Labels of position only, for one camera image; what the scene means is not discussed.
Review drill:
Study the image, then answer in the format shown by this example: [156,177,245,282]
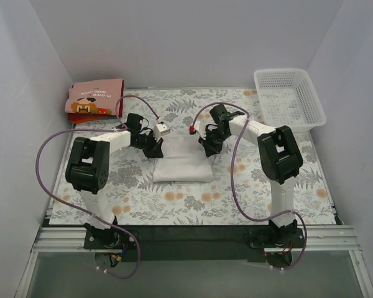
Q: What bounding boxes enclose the white t shirt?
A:
[153,134,213,183]

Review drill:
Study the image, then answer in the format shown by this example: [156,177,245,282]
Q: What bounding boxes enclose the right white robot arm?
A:
[188,102,303,248]

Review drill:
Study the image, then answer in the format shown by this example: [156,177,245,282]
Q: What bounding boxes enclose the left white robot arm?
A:
[65,113,170,248]

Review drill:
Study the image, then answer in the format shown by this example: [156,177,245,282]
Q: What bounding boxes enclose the floral patterned table mat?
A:
[49,88,335,226]

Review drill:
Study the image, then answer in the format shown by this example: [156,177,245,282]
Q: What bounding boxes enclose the folded pink printed t shirt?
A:
[64,79,125,116]

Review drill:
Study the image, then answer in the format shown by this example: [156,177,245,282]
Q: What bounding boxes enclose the folded red t shirt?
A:
[67,79,126,124]

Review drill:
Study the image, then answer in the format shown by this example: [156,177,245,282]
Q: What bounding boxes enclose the white plastic mesh basket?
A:
[254,68,326,133]

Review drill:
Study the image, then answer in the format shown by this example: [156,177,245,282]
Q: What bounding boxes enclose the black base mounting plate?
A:
[83,223,305,264]

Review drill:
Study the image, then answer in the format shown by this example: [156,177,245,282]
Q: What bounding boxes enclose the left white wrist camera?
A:
[153,117,170,143]

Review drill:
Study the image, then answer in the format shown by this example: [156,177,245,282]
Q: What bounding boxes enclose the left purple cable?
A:
[35,94,161,279]

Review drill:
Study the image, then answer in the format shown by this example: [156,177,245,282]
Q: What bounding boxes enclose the purple cable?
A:
[188,101,308,271]
[35,94,161,279]

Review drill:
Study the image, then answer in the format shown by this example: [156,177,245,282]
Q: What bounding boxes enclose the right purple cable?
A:
[188,101,308,271]

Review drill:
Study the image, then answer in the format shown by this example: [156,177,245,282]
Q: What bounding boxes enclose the aluminium extrusion rail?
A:
[16,225,373,297]

